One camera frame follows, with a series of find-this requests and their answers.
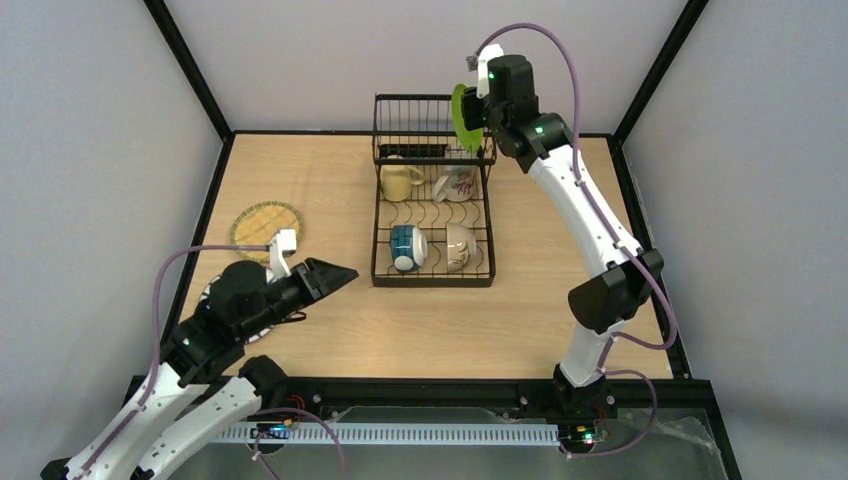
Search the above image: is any black wire dish rack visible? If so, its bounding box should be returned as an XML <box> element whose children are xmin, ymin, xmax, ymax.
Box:
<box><xmin>370</xmin><ymin>93</ymin><xmax>497</xmax><ymax>288</ymax></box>

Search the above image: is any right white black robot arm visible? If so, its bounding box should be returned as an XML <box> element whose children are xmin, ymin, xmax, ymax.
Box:
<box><xmin>461</xmin><ymin>45</ymin><xmax>664</xmax><ymax>389</ymax></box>

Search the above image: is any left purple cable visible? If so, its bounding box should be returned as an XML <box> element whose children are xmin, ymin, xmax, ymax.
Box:
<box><xmin>66</xmin><ymin>245</ymin><xmax>348</xmax><ymax>480</ymax></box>

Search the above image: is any yellow ceramic mug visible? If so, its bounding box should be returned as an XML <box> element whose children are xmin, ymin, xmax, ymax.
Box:
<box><xmin>379</xmin><ymin>164</ymin><xmax>426</xmax><ymax>202</ymax></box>

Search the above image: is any black rimmed white bowl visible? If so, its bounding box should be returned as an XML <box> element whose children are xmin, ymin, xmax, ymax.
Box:
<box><xmin>389</xmin><ymin>224</ymin><xmax>428</xmax><ymax>274</ymax></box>

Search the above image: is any white slotted cable duct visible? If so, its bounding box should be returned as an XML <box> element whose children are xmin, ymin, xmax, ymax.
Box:
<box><xmin>218</xmin><ymin>421</ymin><xmax>561</xmax><ymax>446</ymax></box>

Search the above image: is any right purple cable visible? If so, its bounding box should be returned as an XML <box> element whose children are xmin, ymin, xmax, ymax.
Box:
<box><xmin>474</xmin><ymin>23</ymin><xmax>680</xmax><ymax>460</ymax></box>

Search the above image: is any green plastic plate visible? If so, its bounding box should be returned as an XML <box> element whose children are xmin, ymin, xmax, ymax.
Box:
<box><xmin>451</xmin><ymin>83</ymin><xmax>484</xmax><ymax>153</ymax></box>

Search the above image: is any woven bamboo plate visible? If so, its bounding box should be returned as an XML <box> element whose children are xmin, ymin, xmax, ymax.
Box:
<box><xmin>228</xmin><ymin>200</ymin><xmax>304</xmax><ymax>246</ymax></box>

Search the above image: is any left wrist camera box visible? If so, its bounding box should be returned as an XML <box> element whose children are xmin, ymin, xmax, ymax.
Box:
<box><xmin>268</xmin><ymin>229</ymin><xmax>297</xmax><ymax>279</ymax></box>

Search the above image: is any plain white bowl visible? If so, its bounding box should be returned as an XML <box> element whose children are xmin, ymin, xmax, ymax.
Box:
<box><xmin>445</xmin><ymin>222</ymin><xmax>477</xmax><ymax>272</ymax></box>

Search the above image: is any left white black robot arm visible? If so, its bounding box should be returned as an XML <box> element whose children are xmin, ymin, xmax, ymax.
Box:
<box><xmin>40</xmin><ymin>258</ymin><xmax>359</xmax><ymax>479</ymax></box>

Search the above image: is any blue striped white plate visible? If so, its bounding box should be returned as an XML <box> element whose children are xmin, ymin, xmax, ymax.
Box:
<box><xmin>198</xmin><ymin>275</ymin><xmax>274</xmax><ymax>345</ymax></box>

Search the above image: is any purple cable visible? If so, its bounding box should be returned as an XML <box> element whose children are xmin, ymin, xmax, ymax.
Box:
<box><xmin>66</xmin><ymin>245</ymin><xmax>348</xmax><ymax>480</ymax></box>
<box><xmin>474</xmin><ymin>23</ymin><xmax>680</xmax><ymax>460</ymax></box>

